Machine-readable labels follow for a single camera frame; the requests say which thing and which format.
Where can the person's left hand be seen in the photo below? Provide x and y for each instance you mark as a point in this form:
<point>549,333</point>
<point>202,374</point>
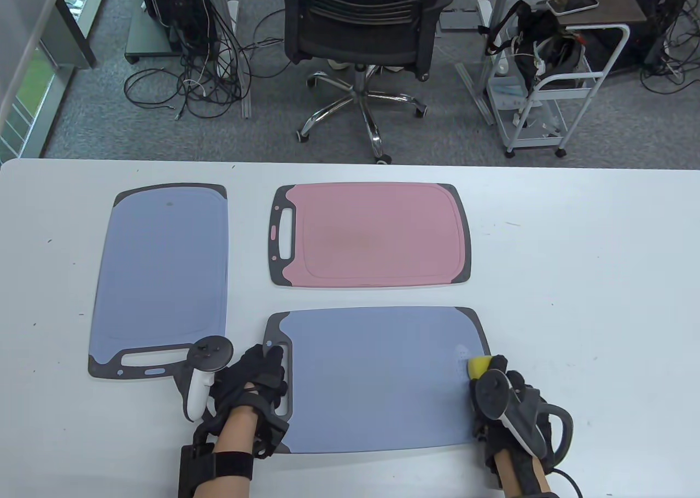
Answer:
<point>257,372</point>

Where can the person's right hand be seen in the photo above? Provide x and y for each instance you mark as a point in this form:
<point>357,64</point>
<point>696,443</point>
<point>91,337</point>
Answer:
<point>506,369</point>

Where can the yellow sponge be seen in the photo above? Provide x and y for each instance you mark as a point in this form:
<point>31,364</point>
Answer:
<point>478,365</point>

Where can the blue cutting board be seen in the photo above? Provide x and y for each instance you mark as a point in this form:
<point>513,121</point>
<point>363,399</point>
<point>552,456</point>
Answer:
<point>158,268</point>
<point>377,378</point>

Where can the pink cutting board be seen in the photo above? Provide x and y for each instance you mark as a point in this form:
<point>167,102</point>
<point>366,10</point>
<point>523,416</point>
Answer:
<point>377,235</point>

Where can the person's left forearm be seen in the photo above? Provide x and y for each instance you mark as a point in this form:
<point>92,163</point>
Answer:
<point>235,432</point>

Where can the person's right forearm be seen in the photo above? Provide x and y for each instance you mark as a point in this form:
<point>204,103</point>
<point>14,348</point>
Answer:
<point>511,473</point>

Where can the grey right hand controller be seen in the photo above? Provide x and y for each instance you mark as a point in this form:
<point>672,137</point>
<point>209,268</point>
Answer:
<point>492,394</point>

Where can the grey hand controller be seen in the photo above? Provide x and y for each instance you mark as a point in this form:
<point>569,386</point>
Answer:
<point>210,353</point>
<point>492,394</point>

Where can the grey left hand controller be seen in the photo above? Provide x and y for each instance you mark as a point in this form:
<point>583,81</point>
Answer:
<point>210,353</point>

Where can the pale blue packet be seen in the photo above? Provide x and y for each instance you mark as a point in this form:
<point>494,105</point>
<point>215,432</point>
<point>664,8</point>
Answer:
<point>506,91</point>

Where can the white utility cart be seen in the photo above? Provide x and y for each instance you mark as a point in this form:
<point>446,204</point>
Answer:
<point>569,81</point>

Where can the black bag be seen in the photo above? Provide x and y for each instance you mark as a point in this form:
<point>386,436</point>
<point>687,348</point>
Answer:
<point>538,33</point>

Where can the grey floor plate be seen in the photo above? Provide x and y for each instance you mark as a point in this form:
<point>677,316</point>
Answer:
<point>459,21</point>

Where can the grey stand base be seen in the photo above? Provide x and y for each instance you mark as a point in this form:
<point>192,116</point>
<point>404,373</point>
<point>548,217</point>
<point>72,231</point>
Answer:
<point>145,36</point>

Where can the black office chair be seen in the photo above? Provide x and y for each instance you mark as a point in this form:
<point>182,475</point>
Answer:
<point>361,33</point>

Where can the black computer rack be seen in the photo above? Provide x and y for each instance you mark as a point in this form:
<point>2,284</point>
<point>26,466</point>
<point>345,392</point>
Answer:
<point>186,6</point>

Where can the white smartphone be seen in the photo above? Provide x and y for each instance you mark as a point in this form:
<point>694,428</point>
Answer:
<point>571,2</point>

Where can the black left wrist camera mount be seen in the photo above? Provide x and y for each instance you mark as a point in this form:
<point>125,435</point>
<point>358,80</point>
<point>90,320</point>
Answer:
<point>191,470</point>

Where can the grey window frame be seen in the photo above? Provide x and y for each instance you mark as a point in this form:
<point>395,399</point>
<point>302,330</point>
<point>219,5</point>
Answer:
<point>33,132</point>

